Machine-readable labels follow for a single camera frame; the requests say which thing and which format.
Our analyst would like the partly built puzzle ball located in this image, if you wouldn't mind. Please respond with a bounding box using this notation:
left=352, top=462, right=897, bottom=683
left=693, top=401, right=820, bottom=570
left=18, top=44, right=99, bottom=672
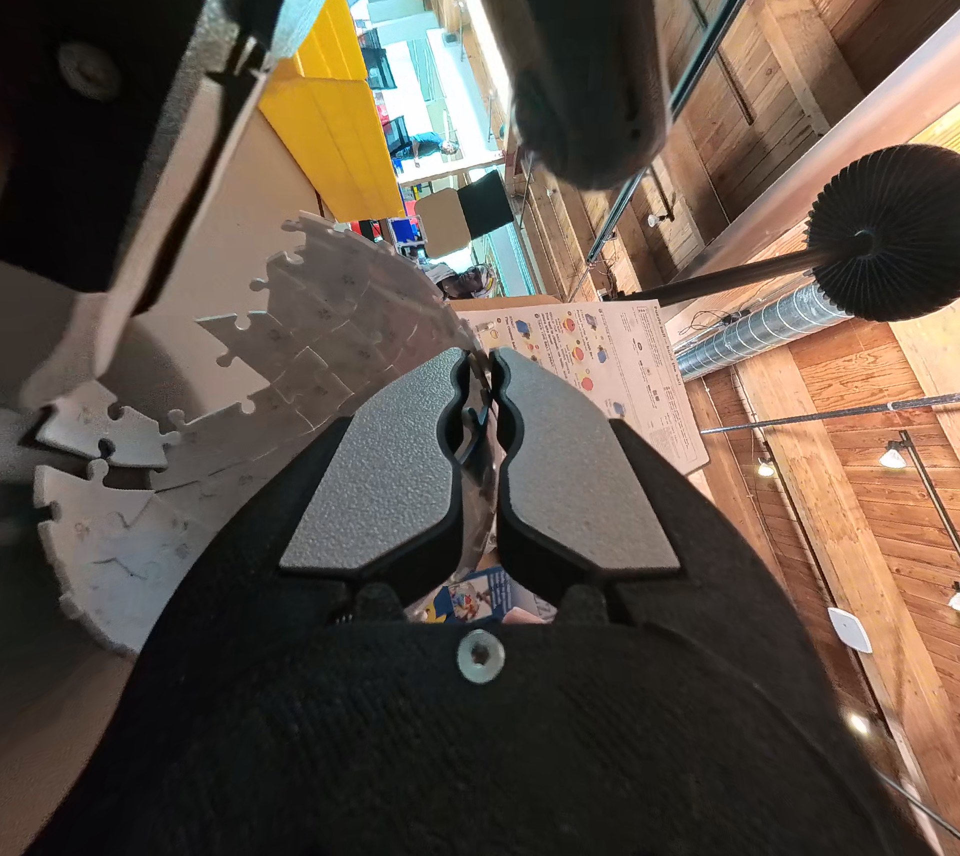
left=33, top=211, right=500, bottom=656

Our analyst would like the metal ceiling rail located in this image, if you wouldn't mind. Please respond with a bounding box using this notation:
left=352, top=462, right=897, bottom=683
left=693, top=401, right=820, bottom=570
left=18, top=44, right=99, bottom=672
left=588, top=0, right=804, bottom=265

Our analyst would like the silver ventilation duct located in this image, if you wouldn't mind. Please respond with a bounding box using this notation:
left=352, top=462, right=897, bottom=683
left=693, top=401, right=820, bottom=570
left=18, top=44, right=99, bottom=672
left=675, top=282, right=852, bottom=383

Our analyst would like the black square panel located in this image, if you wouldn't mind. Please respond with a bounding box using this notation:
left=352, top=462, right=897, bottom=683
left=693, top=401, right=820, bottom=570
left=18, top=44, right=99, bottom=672
left=457, top=169, right=517, bottom=238

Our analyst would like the yellow plastic bin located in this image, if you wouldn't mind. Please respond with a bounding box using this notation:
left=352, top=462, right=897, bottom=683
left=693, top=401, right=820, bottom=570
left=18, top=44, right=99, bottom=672
left=258, top=0, right=406, bottom=223

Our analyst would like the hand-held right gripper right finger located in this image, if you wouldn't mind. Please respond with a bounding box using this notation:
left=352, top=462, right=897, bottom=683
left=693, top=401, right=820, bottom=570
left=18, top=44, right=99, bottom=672
left=487, top=346, right=684, bottom=608

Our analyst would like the black table lamp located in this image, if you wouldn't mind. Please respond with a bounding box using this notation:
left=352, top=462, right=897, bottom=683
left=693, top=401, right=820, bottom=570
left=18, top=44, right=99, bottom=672
left=637, top=143, right=960, bottom=323

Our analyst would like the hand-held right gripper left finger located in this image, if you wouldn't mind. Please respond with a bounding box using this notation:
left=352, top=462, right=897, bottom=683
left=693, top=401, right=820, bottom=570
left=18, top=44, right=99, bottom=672
left=277, top=346, right=472, bottom=608

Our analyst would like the thin steel tension rod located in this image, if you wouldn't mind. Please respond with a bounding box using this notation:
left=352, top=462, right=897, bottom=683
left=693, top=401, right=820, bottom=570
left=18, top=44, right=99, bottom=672
left=701, top=392, right=960, bottom=436
left=877, top=773, right=960, bottom=827

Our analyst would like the white instruction sheet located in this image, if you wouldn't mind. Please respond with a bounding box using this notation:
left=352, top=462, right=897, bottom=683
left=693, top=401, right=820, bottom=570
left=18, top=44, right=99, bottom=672
left=457, top=301, right=710, bottom=476

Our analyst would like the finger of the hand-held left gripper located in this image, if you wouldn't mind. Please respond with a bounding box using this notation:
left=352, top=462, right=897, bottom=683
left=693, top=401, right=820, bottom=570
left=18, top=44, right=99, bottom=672
left=96, top=0, right=371, bottom=379
left=18, top=286, right=151, bottom=411

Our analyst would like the tan square panel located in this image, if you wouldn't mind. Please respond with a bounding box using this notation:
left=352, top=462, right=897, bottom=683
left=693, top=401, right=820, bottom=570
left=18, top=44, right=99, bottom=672
left=414, top=188, right=472, bottom=259

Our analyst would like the white ceiling device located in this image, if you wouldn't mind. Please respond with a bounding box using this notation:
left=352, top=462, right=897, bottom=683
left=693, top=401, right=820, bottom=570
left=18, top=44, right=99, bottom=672
left=827, top=607, right=873, bottom=655

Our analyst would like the colourful puzzle box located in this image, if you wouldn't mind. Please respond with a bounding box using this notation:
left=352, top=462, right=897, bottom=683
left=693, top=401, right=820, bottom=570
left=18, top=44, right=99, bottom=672
left=423, top=567, right=560, bottom=625

